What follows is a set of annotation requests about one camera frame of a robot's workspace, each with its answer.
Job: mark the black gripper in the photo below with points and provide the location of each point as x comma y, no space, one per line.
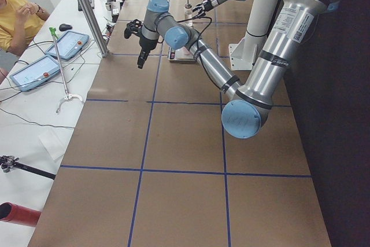
207,3
146,44

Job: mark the glass sauce bottle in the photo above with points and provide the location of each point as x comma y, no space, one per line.
188,14

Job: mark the pink cup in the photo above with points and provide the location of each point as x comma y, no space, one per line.
185,51

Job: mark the digital kitchen scale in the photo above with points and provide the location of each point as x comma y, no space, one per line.
176,56

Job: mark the far teach pendant tablet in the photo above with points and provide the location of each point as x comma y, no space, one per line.
70,43

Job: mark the teach pendant tablet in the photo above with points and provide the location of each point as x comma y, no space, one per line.
70,43
36,73

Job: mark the black computer mouse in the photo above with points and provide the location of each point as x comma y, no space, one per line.
65,27

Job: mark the reacher grabber tool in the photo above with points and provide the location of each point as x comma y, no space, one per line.
68,96

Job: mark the near teach pendant tablet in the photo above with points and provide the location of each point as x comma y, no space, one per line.
36,73

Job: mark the person in yellow shirt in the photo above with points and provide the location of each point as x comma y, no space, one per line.
21,20

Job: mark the black tripod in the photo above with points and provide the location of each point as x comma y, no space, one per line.
10,162

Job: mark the red cylinder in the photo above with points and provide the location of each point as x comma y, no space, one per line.
17,214

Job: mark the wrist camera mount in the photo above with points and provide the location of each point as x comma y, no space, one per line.
133,28

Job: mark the white mounting post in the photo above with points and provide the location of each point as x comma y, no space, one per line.
244,54

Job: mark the aluminium frame post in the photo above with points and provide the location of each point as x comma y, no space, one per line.
94,27

